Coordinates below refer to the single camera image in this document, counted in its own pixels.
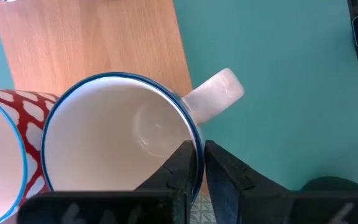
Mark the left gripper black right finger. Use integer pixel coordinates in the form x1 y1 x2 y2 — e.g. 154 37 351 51
204 139 358 224

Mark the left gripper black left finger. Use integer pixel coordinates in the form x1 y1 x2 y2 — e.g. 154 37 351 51
16 139 199 224

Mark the green table mat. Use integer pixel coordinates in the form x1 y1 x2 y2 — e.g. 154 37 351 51
0 0 358 192

